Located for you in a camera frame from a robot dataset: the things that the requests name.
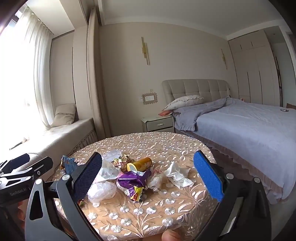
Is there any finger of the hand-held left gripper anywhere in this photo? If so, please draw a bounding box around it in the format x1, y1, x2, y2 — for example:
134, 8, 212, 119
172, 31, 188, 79
3, 153, 31, 173
22, 156, 54, 180

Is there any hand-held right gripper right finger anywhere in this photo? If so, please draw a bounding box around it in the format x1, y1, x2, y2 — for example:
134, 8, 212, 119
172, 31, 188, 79
193, 150, 272, 241

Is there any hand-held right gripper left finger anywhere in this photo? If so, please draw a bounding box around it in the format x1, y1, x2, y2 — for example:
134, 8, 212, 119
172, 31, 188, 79
24, 152, 103, 241

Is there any white plastic bag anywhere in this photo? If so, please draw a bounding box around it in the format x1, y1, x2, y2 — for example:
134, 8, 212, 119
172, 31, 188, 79
98, 159, 121, 183

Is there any person's left hand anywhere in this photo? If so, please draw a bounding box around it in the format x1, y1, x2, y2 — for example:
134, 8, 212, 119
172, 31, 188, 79
14, 200, 29, 223

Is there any person's right hand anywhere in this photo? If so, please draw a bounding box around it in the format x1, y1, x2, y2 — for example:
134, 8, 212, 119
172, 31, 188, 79
161, 229, 185, 241

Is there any clear plastic bag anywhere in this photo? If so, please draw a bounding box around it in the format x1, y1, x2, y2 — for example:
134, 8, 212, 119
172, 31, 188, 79
87, 181, 116, 201

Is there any blue snack packet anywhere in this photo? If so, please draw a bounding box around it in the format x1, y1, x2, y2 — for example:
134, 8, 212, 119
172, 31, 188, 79
60, 156, 78, 174

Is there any large crumpled white tissue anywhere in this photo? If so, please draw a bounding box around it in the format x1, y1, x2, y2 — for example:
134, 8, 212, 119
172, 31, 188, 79
164, 161, 195, 188

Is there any beige window seat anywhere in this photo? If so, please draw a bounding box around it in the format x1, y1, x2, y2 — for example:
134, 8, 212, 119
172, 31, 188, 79
0, 118, 97, 172

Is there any crumpled colourful wrapper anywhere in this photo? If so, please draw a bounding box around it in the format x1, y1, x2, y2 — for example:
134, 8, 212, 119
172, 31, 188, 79
113, 154, 137, 172

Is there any purple snack wrapper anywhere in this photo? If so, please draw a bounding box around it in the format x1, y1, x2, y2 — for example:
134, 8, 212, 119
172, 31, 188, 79
116, 170, 152, 193

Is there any yellow red snack wrapper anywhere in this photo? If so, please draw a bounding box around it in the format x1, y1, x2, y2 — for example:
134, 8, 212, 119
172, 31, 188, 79
125, 186, 142, 202

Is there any beige cushion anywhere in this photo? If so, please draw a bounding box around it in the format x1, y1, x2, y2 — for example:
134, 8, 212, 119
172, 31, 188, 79
51, 103, 77, 128

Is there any bed with ruffled bedspread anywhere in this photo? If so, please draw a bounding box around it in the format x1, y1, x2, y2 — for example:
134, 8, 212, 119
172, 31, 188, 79
162, 79, 296, 204

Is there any grey blue duvet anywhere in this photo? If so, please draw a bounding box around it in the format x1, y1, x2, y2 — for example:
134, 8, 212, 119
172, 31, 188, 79
173, 97, 234, 131

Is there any embroidered beige tablecloth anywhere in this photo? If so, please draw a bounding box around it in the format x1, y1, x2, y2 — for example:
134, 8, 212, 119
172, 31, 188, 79
50, 132, 220, 241

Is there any white nightstand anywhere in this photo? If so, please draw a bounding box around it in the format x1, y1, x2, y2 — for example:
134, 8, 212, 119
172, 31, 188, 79
141, 115, 174, 132

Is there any white frilled pillow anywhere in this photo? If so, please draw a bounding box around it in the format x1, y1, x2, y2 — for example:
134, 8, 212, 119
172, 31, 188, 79
163, 95, 204, 110

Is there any beige tufted headboard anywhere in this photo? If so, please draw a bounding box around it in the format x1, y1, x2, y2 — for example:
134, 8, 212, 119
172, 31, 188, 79
162, 79, 232, 109

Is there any sheer white curtain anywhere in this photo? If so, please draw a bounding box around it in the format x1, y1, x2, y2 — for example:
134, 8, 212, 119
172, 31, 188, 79
14, 11, 55, 130

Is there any beige wardrobe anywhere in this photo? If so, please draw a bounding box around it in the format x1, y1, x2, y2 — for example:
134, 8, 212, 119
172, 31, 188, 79
228, 29, 281, 107

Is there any framed wall switch panel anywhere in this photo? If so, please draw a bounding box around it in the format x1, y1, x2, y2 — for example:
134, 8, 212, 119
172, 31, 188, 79
142, 93, 158, 105

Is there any gold wall lamp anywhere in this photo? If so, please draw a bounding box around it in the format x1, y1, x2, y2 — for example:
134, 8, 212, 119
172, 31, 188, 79
141, 36, 150, 66
221, 49, 228, 70

